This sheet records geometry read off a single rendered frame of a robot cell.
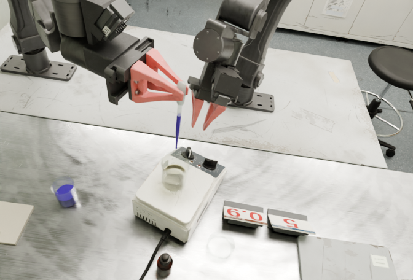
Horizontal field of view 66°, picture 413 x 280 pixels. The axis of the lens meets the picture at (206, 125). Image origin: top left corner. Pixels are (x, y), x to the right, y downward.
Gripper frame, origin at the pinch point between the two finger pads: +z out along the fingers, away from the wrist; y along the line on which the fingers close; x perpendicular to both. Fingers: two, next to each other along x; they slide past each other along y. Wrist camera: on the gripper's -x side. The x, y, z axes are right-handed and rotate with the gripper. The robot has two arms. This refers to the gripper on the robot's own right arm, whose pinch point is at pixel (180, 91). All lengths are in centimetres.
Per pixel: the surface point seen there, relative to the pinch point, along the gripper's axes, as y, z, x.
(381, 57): 140, 46, 58
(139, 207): -7.3, -3.0, 26.8
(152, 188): -3.8, -2.5, 24.1
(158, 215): -7.1, 1.1, 26.3
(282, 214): 9.4, 23.1, 32.3
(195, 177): 2.9, 3.5, 24.0
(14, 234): -21.7, -21.9, 32.1
